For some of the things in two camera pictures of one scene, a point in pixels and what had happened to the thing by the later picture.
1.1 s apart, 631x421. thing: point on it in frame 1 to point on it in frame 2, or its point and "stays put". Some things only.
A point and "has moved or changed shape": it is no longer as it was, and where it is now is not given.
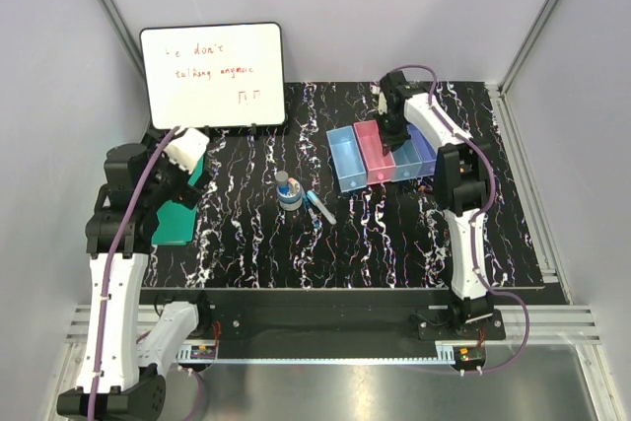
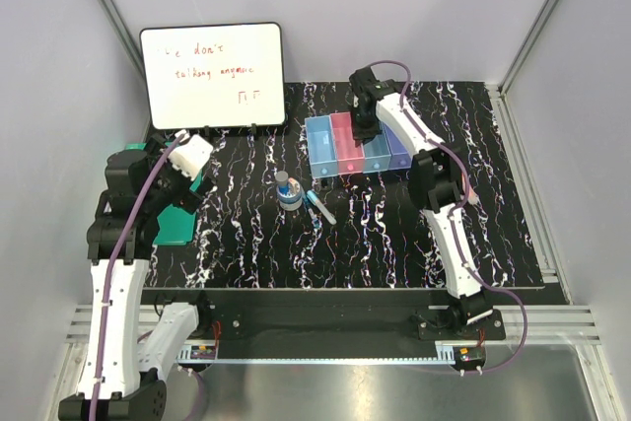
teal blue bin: [407, 162] to [377, 155]
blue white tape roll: [290, 195] stays put
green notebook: [175, 224] stays put
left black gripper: [184, 193] stays put
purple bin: [425, 150] has moved or changed shape
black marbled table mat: [271, 212] stays put
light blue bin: [347, 158] to [321, 146]
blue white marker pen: [321, 207] stays put
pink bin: [378, 167] to [350, 158]
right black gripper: [391, 143] to [362, 136]
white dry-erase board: [215, 76] stays put
